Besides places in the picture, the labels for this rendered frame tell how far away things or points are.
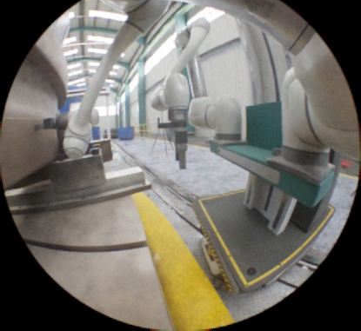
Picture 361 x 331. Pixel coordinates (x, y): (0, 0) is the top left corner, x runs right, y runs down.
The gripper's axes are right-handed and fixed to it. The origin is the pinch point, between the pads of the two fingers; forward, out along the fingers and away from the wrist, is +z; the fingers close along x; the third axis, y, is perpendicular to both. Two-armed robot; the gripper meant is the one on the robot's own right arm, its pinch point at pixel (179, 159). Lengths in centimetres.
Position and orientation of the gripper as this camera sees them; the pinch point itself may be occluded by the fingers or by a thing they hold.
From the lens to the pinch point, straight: 57.2
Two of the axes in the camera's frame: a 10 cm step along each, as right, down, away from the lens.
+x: -1.6, -1.9, 9.7
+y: 9.9, -0.7, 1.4
